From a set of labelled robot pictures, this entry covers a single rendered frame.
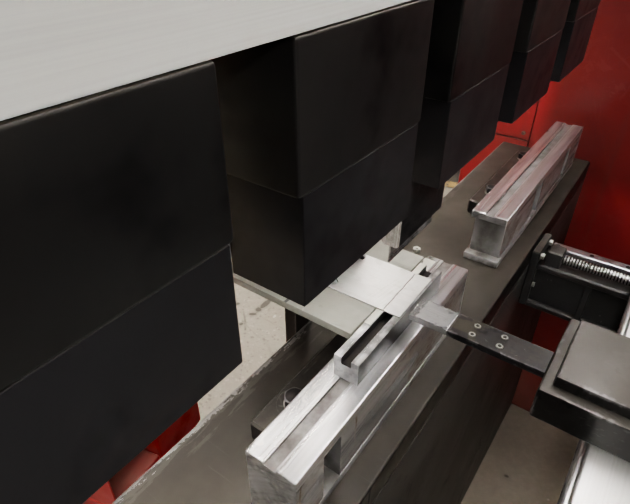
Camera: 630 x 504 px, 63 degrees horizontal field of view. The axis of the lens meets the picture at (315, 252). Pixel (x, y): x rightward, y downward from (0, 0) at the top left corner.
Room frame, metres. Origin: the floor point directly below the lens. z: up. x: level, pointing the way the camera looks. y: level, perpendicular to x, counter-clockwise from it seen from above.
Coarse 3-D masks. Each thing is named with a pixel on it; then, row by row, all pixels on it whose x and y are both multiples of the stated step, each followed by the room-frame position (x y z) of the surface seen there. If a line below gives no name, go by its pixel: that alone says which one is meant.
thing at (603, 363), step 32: (416, 320) 0.43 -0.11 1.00; (448, 320) 0.43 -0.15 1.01; (576, 320) 0.41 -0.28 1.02; (512, 352) 0.38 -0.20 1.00; (544, 352) 0.38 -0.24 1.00; (576, 352) 0.35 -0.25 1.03; (608, 352) 0.35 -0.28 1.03; (544, 384) 0.32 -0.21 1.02; (576, 384) 0.31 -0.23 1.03; (608, 384) 0.31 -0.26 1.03; (544, 416) 0.31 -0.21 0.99; (576, 416) 0.30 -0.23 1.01; (608, 416) 0.29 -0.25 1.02; (608, 448) 0.28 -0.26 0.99
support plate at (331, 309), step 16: (384, 256) 0.56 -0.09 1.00; (400, 256) 0.56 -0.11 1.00; (416, 256) 0.56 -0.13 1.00; (256, 288) 0.49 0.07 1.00; (288, 304) 0.46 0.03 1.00; (320, 304) 0.46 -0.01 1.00; (336, 304) 0.46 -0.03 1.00; (352, 304) 0.46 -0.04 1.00; (320, 320) 0.44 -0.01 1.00; (336, 320) 0.43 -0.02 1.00; (352, 320) 0.43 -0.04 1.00
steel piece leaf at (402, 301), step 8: (416, 280) 0.51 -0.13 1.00; (424, 280) 0.51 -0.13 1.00; (408, 288) 0.49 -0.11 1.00; (416, 288) 0.49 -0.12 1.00; (424, 288) 0.49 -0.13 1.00; (400, 296) 0.47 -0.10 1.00; (408, 296) 0.47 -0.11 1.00; (416, 296) 0.47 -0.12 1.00; (392, 304) 0.46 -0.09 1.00; (400, 304) 0.46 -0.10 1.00; (408, 304) 0.46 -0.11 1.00; (392, 312) 0.45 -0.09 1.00; (400, 312) 0.45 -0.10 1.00
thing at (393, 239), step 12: (420, 192) 0.46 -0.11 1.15; (432, 192) 0.48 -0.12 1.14; (420, 204) 0.46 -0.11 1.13; (432, 204) 0.49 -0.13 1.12; (408, 216) 0.44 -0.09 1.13; (420, 216) 0.47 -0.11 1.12; (396, 228) 0.43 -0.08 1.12; (408, 228) 0.44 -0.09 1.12; (420, 228) 0.49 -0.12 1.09; (384, 240) 0.44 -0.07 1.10; (396, 240) 0.43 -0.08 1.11; (408, 240) 0.47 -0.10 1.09; (396, 252) 0.45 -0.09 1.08
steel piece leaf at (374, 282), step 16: (368, 256) 0.56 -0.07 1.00; (352, 272) 0.52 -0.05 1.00; (368, 272) 0.52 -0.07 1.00; (384, 272) 0.52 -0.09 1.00; (400, 272) 0.52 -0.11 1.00; (336, 288) 0.49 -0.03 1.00; (352, 288) 0.49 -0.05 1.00; (368, 288) 0.49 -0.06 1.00; (384, 288) 0.49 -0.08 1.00; (400, 288) 0.49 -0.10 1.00; (368, 304) 0.46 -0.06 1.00; (384, 304) 0.46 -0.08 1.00
